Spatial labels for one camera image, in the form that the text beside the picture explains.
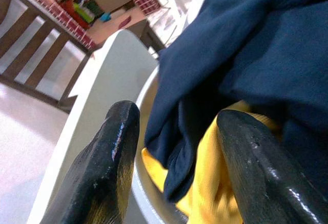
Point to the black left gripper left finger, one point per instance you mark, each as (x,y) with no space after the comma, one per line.
(102,178)

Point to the colourful toy bin shelf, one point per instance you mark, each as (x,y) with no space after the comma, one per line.
(77,8)

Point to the dark brown coffee table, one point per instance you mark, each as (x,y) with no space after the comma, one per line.
(153,39)

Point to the dark wooden slatted frame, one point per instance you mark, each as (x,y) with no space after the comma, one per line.
(52,25)

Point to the navy blue garment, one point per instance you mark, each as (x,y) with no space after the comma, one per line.
(243,55)

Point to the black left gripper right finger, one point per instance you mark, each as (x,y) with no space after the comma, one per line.
(261,178)

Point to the dark red mat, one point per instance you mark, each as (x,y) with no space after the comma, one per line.
(125,22)

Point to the yellow garment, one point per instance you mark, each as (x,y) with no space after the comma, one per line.
(205,178)

